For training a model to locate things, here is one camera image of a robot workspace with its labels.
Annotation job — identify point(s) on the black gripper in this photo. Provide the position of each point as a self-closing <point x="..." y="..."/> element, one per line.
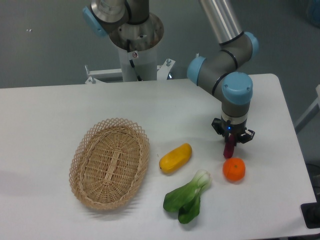
<point x="225" y="128"/>

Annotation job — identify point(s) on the purple sweet potato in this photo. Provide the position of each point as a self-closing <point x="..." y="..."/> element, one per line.
<point x="229" y="149"/>

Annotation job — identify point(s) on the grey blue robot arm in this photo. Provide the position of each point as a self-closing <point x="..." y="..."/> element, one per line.
<point x="219" y="75"/>

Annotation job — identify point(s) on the orange mandarin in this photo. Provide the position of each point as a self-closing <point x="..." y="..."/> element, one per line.
<point x="234" y="169"/>

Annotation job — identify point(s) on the yellow mango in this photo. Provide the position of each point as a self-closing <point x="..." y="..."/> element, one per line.
<point x="176" y="158"/>

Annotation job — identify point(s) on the green bok choy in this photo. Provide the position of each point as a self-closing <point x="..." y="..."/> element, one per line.
<point x="186" y="199"/>

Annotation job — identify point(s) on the black device at table edge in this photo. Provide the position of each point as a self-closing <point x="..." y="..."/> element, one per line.
<point x="311" y="214"/>

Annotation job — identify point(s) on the woven wicker basket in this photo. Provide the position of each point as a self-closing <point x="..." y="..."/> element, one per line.
<point x="109" y="164"/>

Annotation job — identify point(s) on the white frame at right edge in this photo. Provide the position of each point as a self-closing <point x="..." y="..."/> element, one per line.
<point x="309" y="113"/>

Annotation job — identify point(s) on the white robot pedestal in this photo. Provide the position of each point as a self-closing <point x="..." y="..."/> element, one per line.
<point x="137" y="48"/>

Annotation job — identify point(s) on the white metal base frame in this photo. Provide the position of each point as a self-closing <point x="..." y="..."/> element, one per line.
<point x="94" y="76"/>

